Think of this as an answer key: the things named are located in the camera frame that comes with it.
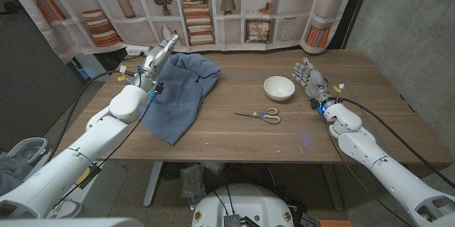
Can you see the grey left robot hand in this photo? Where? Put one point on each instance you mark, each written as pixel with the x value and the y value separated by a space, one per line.
pixel 156 59

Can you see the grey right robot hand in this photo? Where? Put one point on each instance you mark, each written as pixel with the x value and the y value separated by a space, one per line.
pixel 314 83

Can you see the blue hoodie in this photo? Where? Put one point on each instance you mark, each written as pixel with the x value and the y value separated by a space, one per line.
pixel 177 99

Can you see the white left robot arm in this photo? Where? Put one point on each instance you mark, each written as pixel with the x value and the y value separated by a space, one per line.
pixel 71 163

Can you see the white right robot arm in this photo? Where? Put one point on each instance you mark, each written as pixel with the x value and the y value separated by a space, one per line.
pixel 391 177

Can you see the white ceramic bowl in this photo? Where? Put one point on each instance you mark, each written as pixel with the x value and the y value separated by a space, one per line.
pixel 279 88

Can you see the white power strip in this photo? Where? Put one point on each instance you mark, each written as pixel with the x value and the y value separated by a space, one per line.
pixel 136 50

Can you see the white cabinet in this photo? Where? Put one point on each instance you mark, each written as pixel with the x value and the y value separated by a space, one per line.
pixel 97 67

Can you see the black backdrop stand pole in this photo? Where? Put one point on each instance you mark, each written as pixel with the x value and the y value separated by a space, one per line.
pixel 352 10

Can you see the grey metal table leg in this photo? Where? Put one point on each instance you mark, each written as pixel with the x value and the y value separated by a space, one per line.
pixel 153 184
pixel 334 188

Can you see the clear plastic bag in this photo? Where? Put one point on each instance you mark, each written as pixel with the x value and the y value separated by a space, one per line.
pixel 193 184

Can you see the grey floor board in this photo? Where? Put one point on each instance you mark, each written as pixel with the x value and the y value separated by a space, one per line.
pixel 106 184

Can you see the black yellow foot pedal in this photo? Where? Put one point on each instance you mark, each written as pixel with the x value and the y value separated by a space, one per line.
pixel 89 177

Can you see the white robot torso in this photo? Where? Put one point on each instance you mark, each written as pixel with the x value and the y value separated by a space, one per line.
pixel 245 202

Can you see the orange box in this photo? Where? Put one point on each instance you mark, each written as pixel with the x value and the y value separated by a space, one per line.
pixel 336 223

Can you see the white plastic base housing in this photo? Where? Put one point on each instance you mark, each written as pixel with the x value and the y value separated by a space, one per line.
pixel 32 145

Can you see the white grey sneaker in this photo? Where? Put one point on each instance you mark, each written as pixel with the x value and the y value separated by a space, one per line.
pixel 67 209

